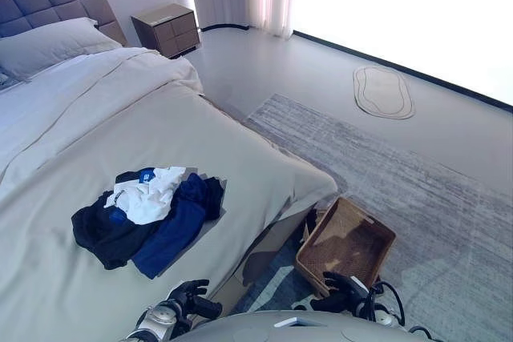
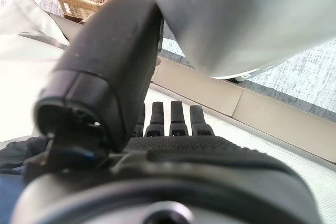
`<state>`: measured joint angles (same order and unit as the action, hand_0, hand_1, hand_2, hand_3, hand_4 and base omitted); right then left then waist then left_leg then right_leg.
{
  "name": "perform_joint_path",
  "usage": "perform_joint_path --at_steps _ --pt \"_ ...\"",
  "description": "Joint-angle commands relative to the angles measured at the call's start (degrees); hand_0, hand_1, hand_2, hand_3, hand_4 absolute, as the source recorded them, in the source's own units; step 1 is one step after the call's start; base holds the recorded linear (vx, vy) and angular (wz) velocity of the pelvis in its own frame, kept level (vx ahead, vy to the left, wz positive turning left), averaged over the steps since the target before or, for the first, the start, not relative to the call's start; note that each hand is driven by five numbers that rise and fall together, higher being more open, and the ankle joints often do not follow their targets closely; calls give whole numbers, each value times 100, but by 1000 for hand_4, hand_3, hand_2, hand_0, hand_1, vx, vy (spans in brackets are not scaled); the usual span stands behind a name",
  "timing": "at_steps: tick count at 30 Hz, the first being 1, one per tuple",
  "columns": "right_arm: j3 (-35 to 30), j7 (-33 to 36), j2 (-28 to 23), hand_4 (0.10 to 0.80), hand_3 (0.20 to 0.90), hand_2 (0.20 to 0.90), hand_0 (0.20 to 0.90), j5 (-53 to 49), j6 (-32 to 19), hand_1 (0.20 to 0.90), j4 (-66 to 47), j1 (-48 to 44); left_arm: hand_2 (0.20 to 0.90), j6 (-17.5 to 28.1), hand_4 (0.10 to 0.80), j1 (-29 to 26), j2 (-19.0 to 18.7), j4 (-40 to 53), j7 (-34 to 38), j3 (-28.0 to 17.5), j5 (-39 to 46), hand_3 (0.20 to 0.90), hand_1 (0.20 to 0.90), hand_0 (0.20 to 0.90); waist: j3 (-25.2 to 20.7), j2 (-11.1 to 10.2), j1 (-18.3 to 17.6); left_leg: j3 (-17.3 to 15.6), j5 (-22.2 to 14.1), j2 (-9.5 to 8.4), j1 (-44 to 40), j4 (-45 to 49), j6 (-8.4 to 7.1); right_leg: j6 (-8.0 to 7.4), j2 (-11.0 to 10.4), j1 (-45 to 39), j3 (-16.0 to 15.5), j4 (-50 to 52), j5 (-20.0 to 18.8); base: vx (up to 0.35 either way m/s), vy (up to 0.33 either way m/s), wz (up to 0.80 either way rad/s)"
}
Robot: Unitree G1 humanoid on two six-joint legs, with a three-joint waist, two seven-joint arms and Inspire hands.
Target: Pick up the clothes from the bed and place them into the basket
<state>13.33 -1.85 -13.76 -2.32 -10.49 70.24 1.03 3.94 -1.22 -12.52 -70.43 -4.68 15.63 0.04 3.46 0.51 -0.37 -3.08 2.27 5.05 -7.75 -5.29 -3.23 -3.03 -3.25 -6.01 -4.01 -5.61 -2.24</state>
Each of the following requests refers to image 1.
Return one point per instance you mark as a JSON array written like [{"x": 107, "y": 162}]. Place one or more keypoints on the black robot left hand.
[{"x": 191, "y": 301}]

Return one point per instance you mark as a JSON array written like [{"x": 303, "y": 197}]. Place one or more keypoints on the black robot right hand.
[{"x": 342, "y": 292}]

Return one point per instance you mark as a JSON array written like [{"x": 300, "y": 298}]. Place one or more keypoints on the dark blue garment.
[{"x": 176, "y": 226}]

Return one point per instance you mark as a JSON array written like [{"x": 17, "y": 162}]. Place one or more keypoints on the black garment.
[{"x": 106, "y": 238}]

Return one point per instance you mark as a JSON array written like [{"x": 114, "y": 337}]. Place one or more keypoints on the white shirt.
[{"x": 150, "y": 198}]

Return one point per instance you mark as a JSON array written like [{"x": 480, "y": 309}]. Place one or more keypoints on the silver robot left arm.
[{"x": 157, "y": 320}]

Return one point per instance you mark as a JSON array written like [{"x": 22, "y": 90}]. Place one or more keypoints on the brown wicker basket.
[{"x": 346, "y": 244}]

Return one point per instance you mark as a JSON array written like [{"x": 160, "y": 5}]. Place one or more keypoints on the white folded bed sheet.
[{"x": 80, "y": 89}]

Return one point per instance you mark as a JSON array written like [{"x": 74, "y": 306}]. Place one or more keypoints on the grey robot torso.
[{"x": 280, "y": 328}]

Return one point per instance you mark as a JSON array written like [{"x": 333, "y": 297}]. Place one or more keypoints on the large grey area rug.
[{"x": 421, "y": 198}]

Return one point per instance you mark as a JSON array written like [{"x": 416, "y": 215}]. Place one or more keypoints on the small oval floor mat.
[{"x": 380, "y": 91}]

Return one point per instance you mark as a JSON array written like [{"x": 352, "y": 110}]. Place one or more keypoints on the brown wooden nightstand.
[{"x": 168, "y": 29}]

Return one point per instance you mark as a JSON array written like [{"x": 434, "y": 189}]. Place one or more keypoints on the large grey pillow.
[{"x": 56, "y": 43}]

